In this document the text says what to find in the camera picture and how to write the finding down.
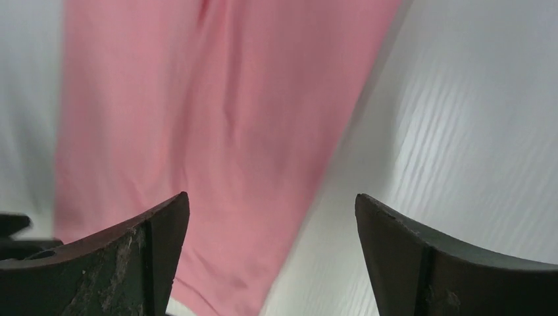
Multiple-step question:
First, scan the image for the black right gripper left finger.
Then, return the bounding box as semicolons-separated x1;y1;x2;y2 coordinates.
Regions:
1;192;190;315

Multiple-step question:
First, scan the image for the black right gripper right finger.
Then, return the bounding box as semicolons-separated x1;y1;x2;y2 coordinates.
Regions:
355;194;557;316

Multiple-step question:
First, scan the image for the pink t shirt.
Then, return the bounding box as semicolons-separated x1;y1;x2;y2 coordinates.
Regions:
54;1;399;315

